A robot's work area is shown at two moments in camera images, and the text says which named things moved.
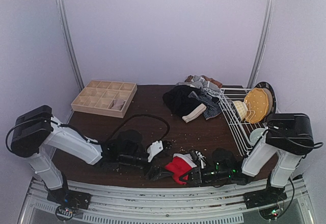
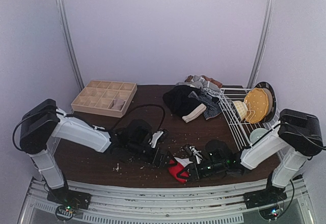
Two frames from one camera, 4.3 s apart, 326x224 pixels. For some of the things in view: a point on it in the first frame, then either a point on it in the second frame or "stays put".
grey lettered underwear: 204,84 stays put
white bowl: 255,134 stays put
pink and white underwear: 117,104 stays put
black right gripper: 196,174 -> 194,171
